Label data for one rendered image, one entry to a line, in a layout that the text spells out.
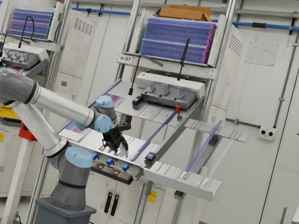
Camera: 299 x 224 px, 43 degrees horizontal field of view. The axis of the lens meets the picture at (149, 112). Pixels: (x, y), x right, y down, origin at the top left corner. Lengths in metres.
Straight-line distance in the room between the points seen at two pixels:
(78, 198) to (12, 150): 1.73
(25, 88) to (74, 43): 2.05
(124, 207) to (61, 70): 1.48
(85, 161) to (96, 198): 1.01
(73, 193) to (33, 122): 0.34
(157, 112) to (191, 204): 0.68
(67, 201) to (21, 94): 0.46
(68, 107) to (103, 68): 3.29
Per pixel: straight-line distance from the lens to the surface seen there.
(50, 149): 1.69
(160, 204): 2.30
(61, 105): 1.52
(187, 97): 2.36
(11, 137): 3.22
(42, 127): 1.65
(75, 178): 1.58
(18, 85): 1.47
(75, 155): 1.58
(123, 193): 2.44
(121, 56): 2.79
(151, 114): 2.37
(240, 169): 3.83
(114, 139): 1.84
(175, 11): 3.05
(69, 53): 3.46
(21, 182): 2.85
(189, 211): 1.96
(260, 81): 3.88
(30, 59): 3.27
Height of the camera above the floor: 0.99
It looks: 1 degrees up
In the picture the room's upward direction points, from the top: 14 degrees clockwise
